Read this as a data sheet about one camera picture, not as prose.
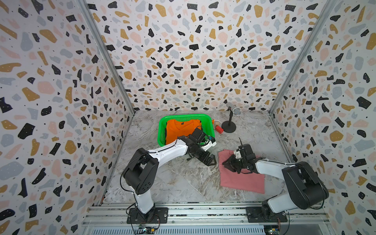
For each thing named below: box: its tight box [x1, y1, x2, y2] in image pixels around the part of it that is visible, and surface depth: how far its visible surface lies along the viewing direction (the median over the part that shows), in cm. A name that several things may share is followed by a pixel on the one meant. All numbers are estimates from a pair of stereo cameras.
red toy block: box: [215, 125, 224, 134], surface depth 112 cm
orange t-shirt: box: [165, 119, 202, 145], surface depth 106 cm
